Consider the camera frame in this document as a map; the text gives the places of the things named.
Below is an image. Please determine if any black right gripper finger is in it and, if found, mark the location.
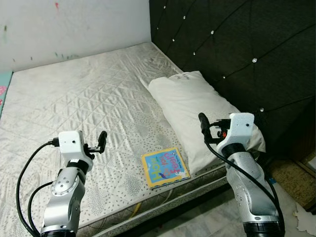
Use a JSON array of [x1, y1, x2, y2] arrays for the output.
[[198, 113, 212, 145]]

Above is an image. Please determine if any beige printed pillow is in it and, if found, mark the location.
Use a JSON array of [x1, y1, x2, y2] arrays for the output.
[[148, 71, 266, 175]]

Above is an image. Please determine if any blue book with yellow border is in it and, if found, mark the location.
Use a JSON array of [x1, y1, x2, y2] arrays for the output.
[[141, 147, 191, 190]]

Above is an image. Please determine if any grey quilted mattress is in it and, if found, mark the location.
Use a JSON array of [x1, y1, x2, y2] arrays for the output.
[[0, 41, 270, 237]]

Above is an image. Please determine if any black tufted headboard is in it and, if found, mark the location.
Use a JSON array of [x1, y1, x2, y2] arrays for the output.
[[149, 0, 316, 163]]

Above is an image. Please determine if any brown speckled rug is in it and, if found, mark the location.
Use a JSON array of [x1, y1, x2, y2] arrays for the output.
[[269, 157, 316, 210]]

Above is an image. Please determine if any teal mat with colourful shapes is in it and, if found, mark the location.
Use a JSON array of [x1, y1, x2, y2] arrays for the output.
[[0, 70, 13, 119]]

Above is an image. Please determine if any white crumpled cloth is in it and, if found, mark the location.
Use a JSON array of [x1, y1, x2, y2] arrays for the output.
[[294, 202, 316, 237]]

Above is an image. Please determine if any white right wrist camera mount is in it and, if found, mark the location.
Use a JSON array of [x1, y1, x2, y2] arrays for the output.
[[216, 113, 255, 154]]

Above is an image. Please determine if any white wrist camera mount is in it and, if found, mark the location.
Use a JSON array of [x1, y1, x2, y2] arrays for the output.
[[58, 130, 93, 161], [216, 113, 255, 154]]

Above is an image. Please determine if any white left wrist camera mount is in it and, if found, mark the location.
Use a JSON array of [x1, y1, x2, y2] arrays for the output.
[[58, 130, 93, 161]]

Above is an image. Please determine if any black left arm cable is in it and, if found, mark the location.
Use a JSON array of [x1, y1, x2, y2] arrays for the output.
[[27, 181, 56, 236], [16, 140, 61, 235]]

